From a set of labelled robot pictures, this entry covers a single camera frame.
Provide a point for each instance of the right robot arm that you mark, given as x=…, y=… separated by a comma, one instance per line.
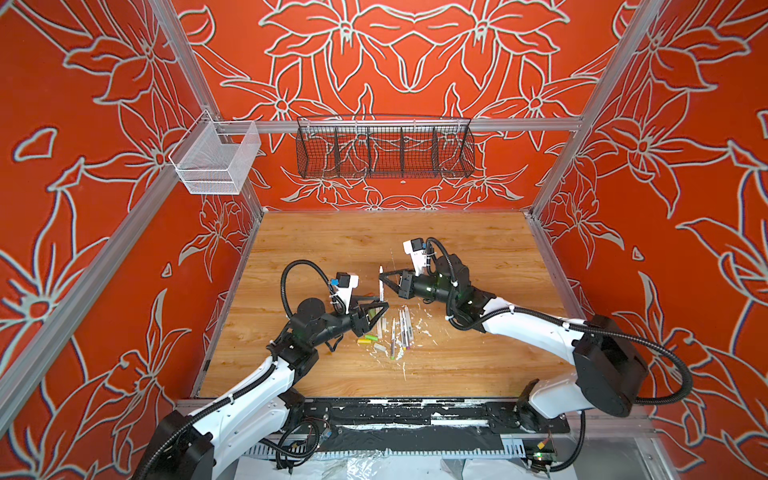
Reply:
x=606, y=369

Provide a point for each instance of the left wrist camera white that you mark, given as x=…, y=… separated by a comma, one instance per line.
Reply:
x=343, y=285

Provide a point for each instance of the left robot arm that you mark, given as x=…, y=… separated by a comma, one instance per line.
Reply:
x=205, y=442

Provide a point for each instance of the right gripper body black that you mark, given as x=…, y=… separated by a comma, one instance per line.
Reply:
x=426, y=287

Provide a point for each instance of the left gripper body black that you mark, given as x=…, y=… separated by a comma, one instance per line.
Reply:
x=335, y=323

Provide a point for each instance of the clear plastic bin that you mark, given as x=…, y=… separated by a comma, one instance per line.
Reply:
x=208, y=161

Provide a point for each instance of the black wire basket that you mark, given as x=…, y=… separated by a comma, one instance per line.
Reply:
x=360, y=147

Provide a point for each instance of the white pen green tip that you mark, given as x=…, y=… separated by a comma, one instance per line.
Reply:
x=381, y=285

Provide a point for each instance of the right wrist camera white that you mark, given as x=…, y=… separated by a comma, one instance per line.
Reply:
x=420, y=253

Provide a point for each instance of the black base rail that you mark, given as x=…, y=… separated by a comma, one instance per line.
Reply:
x=498, y=415

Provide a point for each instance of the white pen pink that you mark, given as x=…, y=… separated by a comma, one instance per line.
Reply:
x=409, y=324

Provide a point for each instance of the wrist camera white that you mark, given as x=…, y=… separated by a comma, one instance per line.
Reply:
x=420, y=253
x=343, y=285

